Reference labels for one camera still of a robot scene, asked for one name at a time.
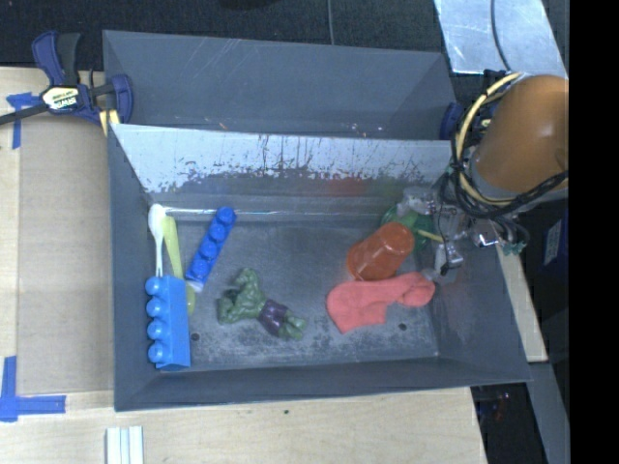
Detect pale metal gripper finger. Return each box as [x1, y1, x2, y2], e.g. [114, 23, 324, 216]
[433, 241, 450, 276]
[437, 244, 466, 285]

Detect orange plastic cup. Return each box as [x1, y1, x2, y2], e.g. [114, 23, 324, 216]
[346, 221, 417, 282]

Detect salmon pink cloth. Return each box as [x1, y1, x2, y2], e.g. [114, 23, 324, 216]
[326, 271, 437, 335]

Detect grey metal bin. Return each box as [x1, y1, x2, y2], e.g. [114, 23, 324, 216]
[101, 29, 534, 413]

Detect green toy figure purple shorts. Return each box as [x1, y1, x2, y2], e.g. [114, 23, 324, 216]
[216, 267, 309, 342]

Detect narrow blue toy brick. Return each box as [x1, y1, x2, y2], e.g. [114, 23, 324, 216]
[184, 205, 238, 284]

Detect yellow-green plastic spoon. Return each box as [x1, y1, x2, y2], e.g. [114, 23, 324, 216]
[162, 215, 197, 317]

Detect wide blue toy brick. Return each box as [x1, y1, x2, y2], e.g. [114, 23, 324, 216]
[144, 275, 192, 372]

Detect white plastic spoon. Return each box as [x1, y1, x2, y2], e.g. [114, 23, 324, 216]
[147, 203, 169, 279]

